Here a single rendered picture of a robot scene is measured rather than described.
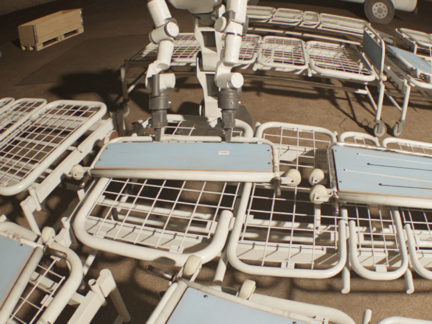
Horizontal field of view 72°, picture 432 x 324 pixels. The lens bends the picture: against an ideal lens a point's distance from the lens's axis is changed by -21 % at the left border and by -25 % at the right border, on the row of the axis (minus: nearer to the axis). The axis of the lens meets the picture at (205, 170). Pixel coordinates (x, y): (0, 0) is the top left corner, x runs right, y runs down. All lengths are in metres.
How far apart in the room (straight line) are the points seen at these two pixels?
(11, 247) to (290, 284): 1.18
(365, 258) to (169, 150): 0.88
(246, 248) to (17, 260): 0.76
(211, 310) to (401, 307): 1.07
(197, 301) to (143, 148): 0.83
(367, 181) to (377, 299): 0.62
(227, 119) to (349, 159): 0.53
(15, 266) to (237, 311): 0.70
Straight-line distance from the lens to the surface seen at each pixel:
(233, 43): 1.55
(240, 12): 1.58
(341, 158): 1.44
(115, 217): 1.60
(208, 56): 2.14
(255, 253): 1.20
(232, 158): 1.42
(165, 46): 1.65
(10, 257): 1.20
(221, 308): 0.88
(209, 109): 2.28
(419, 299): 1.79
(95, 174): 1.46
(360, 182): 1.31
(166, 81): 1.56
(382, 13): 8.81
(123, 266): 1.77
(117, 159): 1.50
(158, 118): 1.57
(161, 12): 1.71
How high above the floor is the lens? 1.32
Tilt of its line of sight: 35 degrees down
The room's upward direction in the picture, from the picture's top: 3 degrees counter-clockwise
